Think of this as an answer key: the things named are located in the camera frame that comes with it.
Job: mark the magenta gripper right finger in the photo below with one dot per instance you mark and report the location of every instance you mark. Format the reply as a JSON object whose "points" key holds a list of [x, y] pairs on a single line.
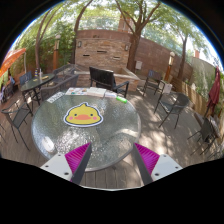
{"points": [[153, 166]]}

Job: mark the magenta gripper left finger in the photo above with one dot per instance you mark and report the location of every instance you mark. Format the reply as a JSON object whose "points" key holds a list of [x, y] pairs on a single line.
{"points": [[70, 166]]}

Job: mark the white computer mouse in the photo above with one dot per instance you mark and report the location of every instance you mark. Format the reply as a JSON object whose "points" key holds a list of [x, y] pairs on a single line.
{"points": [[48, 144]]}

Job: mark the round glass patio table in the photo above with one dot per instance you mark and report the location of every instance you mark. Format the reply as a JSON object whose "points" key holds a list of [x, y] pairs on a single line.
{"points": [[111, 140]]}

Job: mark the black chair far right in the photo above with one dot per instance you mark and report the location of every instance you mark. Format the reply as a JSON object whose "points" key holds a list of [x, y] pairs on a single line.
{"points": [[208, 133]]}

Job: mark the black metal chair right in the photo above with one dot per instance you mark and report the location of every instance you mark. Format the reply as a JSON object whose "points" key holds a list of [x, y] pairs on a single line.
{"points": [[181, 101]]}

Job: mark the black metal chair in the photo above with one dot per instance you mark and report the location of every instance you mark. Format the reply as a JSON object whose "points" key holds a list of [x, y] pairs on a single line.
{"points": [[16, 115], [181, 101]]}

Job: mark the grey keyboard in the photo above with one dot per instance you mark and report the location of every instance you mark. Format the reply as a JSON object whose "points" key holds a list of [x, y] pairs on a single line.
{"points": [[55, 97]]}

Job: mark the green marker pen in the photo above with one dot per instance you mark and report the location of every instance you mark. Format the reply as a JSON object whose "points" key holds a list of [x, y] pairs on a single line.
{"points": [[121, 99]]}

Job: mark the open white book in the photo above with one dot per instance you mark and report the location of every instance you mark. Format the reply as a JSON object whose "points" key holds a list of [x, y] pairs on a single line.
{"points": [[92, 91]]}

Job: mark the black metal chair left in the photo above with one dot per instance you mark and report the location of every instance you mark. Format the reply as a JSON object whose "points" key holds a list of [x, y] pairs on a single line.
{"points": [[16, 115]]}

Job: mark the blue folding chair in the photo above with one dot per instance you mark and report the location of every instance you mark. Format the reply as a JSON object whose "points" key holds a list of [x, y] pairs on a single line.
{"points": [[153, 80]]}

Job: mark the black mesh chair behind table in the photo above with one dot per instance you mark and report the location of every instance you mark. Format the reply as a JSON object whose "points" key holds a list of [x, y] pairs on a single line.
{"points": [[47, 92]]}

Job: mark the dark round side table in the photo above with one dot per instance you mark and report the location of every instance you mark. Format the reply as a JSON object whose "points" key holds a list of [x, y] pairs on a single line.
{"points": [[36, 83]]}

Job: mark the closed maroon patio umbrella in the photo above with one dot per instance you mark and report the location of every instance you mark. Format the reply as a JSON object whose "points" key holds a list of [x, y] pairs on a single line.
{"points": [[214, 93]]}

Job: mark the black wicker chair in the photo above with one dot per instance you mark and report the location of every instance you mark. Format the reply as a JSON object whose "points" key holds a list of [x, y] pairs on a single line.
{"points": [[105, 79]]}

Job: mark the orange patio umbrella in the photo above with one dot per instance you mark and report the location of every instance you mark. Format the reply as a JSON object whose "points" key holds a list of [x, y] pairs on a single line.
{"points": [[10, 58]]}

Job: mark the brick fountain wall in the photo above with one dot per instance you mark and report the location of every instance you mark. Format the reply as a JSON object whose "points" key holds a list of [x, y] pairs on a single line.
{"points": [[102, 48]]}

